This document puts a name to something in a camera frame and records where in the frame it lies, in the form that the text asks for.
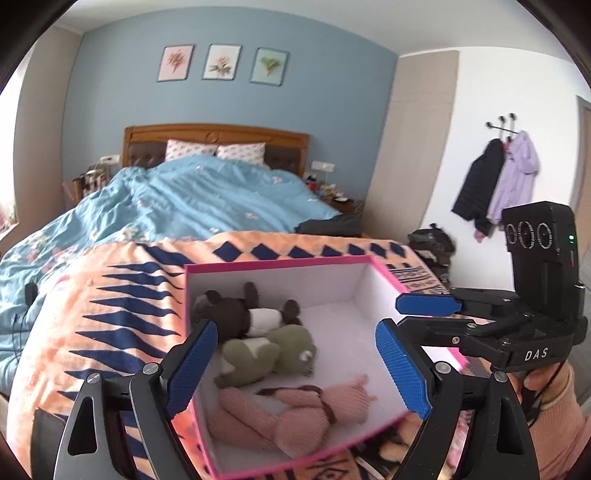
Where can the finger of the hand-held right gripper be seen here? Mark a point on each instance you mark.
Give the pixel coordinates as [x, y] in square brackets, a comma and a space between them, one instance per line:
[427, 303]
[443, 333]

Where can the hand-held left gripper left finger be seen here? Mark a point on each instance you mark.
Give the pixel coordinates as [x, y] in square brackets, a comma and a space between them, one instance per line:
[191, 364]

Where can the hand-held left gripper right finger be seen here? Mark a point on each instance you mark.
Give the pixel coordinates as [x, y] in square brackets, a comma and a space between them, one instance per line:
[404, 369]

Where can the pink cardboard box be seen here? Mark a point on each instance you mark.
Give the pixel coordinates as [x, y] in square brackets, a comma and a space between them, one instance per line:
[332, 286]

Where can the person's right forearm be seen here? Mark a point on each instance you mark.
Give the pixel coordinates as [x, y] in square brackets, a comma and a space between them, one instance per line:
[563, 443]

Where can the person's right hand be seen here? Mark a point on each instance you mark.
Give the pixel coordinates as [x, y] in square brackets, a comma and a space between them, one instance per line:
[540, 385]

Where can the black bag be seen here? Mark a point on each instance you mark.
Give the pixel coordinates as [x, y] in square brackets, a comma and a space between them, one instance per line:
[429, 251]

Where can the brown plush toy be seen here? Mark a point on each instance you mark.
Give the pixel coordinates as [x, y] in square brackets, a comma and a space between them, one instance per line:
[231, 314]

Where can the dark printed packet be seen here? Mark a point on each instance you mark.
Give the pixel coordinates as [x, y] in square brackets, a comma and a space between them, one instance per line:
[392, 443]

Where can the green frog plush toy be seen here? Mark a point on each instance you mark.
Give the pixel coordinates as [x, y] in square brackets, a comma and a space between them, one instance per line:
[277, 346]

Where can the purple jacket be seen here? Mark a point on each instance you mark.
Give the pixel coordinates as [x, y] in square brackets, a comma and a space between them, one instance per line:
[515, 180]

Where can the orange patterned blanket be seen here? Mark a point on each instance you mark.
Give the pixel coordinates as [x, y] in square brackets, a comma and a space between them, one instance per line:
[115, 295]

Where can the black jacket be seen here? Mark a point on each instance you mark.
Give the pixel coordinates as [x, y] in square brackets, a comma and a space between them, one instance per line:
[478, 189]

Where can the plush rabbit with brown scarf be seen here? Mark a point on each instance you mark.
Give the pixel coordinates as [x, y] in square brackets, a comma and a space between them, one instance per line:
[295, 420]

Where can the dark clothing on bed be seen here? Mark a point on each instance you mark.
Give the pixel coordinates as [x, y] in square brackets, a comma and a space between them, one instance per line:
[328, 226]

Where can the wooden nightstand with clutter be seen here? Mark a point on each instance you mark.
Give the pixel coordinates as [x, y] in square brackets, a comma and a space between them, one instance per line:
[325, 187]

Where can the blue floral duvet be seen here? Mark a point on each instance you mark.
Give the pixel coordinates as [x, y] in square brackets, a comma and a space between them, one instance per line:
[184, 198]

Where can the bedside table clutter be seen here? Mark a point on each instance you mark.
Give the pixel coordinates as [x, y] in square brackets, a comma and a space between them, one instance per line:
[92, 180]

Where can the white patterned pillow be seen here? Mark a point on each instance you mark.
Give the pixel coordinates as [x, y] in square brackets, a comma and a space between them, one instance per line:
[189, 148]
[242, 153]

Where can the wooden bed headboard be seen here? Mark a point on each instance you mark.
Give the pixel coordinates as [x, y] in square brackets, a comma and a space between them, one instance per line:
[212, 136]

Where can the pink framed flower picture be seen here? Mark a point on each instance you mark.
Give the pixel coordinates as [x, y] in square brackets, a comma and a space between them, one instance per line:
[175, 63]

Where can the white framed flower picture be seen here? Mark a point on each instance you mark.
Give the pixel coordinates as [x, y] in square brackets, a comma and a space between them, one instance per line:
[221, 61]

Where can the grey door frame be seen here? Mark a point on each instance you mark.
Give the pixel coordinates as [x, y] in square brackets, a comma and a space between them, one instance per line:
[582, 152]

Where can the black wall hook rack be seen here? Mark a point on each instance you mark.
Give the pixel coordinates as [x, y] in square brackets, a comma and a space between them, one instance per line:
[501, 124]

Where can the white wall switch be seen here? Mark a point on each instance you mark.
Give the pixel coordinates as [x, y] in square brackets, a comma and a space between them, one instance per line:
[318, 165]

